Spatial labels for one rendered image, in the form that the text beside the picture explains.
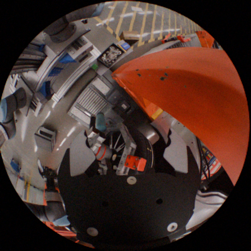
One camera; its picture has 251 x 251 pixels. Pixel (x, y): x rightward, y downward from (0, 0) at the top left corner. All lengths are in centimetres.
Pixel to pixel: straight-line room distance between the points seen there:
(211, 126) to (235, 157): 7
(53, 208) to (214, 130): 48
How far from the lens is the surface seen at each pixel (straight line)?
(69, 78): 112
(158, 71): 15
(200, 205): 63
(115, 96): 90
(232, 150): 16
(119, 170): 50
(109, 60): 73
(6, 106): 61
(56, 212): 39
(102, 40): 142
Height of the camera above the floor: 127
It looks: 52 degrees down
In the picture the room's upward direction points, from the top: 153 degrees clockwise
